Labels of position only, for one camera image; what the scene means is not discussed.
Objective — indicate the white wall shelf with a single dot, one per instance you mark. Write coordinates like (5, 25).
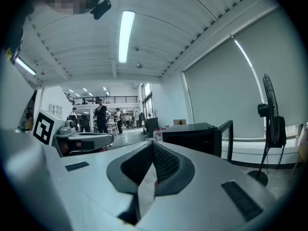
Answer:
(55, 109)

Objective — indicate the cardboard box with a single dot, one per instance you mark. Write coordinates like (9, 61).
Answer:
(179, 122)

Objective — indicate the black head-worn camera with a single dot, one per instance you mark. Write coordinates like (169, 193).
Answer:
(101, 8)

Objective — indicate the ceiling tube lamp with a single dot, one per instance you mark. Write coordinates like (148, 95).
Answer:
(126, 36)
(26, 66)

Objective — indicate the round ceiling fixture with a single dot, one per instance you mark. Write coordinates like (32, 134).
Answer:
(139, 65)

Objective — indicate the clear large water bottle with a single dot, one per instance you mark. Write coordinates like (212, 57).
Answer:
(156, 132)

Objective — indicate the grey roller blind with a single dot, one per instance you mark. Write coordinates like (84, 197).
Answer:
(221, 93)
(276, 56)

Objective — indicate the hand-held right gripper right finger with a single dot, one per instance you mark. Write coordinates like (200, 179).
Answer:
(204, 177)

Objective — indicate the black floor fan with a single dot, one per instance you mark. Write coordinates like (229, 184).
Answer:
(269, 119)

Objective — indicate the black bin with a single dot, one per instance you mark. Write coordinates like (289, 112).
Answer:
(152, 126)

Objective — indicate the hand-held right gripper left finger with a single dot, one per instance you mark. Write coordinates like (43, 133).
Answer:
(96, 177)

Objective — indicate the black mezzanine railing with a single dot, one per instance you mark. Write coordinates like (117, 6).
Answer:
(106, 99)

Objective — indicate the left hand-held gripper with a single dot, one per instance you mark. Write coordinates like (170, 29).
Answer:
(43, 126)

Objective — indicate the black cabinet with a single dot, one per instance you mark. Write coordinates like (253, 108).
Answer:
(190, 138)

